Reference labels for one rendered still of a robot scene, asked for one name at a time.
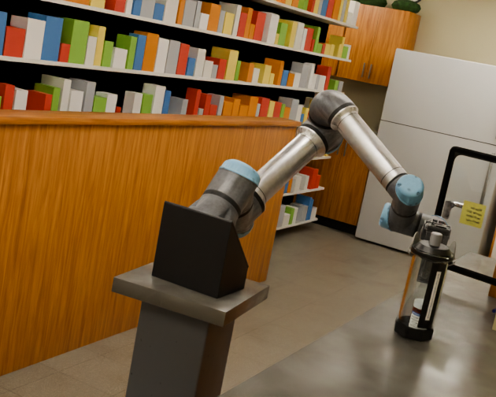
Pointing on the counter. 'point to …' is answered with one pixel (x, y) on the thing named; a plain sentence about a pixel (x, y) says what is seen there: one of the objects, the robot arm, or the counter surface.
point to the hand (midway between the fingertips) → (430, 260)
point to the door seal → (442, 198)
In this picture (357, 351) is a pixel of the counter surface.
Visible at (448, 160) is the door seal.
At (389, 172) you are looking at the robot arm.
